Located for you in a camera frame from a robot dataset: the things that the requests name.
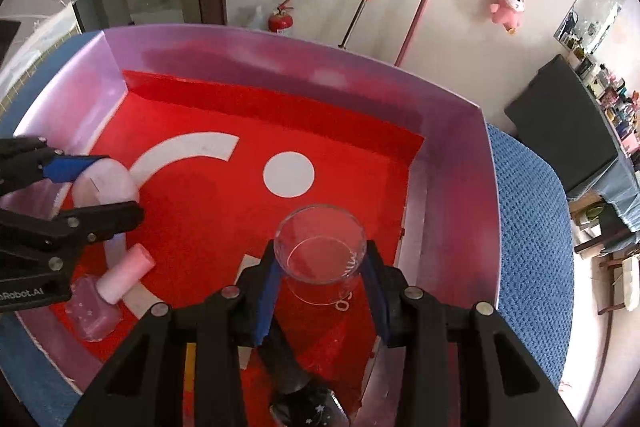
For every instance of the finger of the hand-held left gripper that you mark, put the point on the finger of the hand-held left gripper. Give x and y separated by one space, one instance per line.
65 167
100 219

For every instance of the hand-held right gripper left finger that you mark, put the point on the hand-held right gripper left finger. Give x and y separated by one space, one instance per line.
265 302

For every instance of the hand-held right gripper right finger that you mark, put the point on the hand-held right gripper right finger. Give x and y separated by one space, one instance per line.
377 302

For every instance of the pink oval case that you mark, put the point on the pink oval case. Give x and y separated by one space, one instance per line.
107 187

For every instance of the pink nail polish bottle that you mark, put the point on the pink nail polish bottle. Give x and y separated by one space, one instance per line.
125 274

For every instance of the clear glass cup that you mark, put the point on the clear glass cup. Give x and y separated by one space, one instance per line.
320 257

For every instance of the black nail polish bottle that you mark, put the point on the black nail polish bottle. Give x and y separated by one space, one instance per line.
300 402

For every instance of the purple cardboard box red liner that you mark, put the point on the purple cardboard box red liner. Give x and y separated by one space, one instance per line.
450 207

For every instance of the dresser with blue cloth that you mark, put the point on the dresser with blue cloth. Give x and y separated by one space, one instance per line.
565 127

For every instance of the red fire extinguisher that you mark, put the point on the red fire extinguisher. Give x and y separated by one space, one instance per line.
280 19

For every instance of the pink stick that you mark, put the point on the pink stick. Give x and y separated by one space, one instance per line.
417 14

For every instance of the row of cosmetic bottles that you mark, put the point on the row of cosmetic bottles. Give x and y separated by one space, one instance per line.
612 97

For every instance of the pink plush toy white face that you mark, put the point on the pink plush toy white face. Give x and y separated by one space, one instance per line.
507 4

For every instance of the wall mirror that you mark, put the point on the wall mirror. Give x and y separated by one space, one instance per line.
595 2

